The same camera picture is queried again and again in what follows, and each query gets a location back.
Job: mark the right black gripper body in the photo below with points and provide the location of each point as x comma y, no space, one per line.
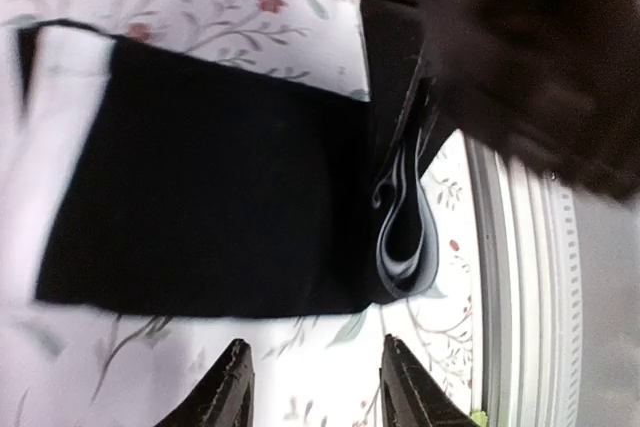
553,84

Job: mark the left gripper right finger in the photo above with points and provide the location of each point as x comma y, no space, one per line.
410,397

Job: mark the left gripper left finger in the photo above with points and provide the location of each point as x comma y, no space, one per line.
223,397

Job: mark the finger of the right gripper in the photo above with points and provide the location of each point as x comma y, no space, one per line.
385,135
430,128

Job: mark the black underwear white trim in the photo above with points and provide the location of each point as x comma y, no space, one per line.
147,182

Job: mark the green tape scrap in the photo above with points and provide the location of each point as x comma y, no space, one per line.
480,418

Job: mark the floral table mat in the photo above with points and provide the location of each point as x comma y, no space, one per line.
81,367

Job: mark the aluminium front rail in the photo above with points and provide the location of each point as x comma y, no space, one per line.
559,285

